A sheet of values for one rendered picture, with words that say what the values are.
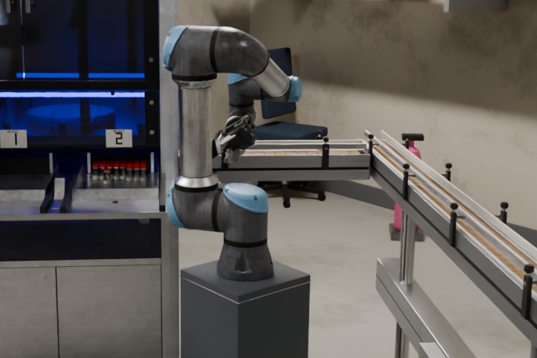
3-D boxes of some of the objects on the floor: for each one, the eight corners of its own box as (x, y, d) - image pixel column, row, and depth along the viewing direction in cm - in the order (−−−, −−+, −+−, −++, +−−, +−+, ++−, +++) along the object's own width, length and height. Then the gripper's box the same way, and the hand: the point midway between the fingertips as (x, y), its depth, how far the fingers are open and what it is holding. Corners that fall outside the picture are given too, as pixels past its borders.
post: (162, 409, 319) (157, -205, 274) (179, 408, 320) (176, -204, 275) (162, 418, 313) (157, -208, 268) (179, 417, 313) (177, -207, 269)
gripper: (242, 105, 252) (232, 130, 232) (262, 134, 254) (254, 161, 234) (217, 120, 254) (206, 145, 234) (237, 149, 257) (227, 177, 237)
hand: (222, 157), depth 236 cm, fingers closed
